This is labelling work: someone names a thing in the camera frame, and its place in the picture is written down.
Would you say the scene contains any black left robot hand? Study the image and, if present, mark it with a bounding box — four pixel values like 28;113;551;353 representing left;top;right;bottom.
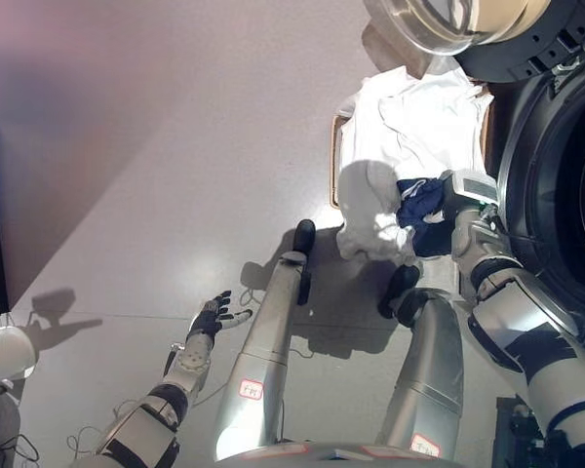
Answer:
184;290;254;343

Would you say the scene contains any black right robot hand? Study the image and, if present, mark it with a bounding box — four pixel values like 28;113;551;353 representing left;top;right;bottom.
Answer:
438;170;463;221

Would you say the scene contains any dark blue garment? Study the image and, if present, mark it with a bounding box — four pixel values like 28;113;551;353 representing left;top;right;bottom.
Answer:
395;176;458;258

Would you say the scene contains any washing machine drum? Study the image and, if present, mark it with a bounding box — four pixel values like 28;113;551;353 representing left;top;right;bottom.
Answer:
487;46;585;353

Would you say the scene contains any brown woven laundry basket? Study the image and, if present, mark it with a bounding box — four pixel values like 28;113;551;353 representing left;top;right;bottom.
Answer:
328;22;494;212

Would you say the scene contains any round washing machine door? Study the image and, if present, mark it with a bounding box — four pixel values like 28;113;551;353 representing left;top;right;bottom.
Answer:
362;0;585;83

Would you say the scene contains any silver left robot leg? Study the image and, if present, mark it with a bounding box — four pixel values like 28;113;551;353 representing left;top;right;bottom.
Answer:
213;218;318;463

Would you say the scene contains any silver robot leg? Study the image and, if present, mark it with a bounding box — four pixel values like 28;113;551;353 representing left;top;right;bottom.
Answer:
375;264;465;462
213;218;318;463

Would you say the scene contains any white cloth garment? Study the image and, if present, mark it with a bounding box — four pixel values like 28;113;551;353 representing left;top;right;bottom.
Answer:
334;65;496;267

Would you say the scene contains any silver right robot leg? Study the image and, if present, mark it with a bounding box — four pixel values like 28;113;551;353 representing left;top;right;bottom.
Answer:
375;264;465;462

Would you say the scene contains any silver robot torso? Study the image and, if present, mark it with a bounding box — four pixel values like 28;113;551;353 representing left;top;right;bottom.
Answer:
213;440;450;468

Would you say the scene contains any white cylindrical device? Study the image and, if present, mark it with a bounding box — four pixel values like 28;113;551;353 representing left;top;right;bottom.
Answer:
0;323;38;384

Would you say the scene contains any thin white floor cable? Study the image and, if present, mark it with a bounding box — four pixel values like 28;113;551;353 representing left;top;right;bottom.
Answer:
65;410;129;460

